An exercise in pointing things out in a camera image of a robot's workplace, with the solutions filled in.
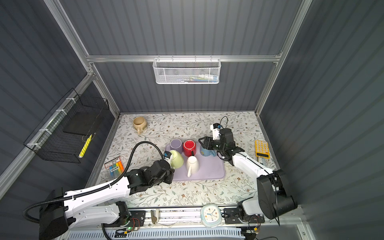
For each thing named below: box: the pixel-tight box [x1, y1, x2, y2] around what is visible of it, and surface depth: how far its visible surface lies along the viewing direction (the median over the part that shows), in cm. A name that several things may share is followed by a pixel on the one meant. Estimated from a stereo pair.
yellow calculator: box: [255, 139, 271, 159], surface depth 101 cm
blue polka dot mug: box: [199, 146, 217, 157], surface depth 96 cm
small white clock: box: [200, 204, 222, 228], surface depth 74 cm
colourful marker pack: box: [104, 156, 125, 178], surface depth 92 cm
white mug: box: [186, 155, 200, 178], surface depth 85 cm
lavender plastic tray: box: [165, 143, 226, 181], surface depth 92 cm
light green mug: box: [169, 150, 184, 169], surface depth 77 cm
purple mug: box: [169, 138, 183, 155], surface depth 93 cm
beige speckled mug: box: [132, 116, 148, 135], surface depth 105 cm
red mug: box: [183, 139, 197, 157], surface depth 93 cm
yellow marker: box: [78, 134, 93, 158], surface depth 69 cm
